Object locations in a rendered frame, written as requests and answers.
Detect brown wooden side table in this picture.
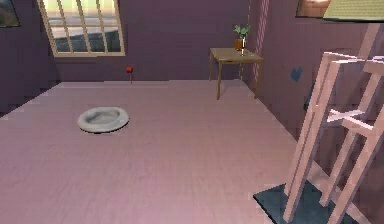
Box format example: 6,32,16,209
208,47,264,101

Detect grey round pet bed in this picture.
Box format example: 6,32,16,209
76,106,130,134

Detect green plant in orange pot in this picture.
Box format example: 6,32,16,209
232,23,251,52

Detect pale wooden easel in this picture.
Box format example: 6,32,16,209
282,0,384,224

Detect white framed window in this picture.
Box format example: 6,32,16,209
36,0,127,58

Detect dark teal floor mat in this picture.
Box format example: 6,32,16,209
253,181,362,224

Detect framed picture with orange tones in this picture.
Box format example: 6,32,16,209
295,0,332,19

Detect dark framed picture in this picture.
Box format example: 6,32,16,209
0,0,21,29

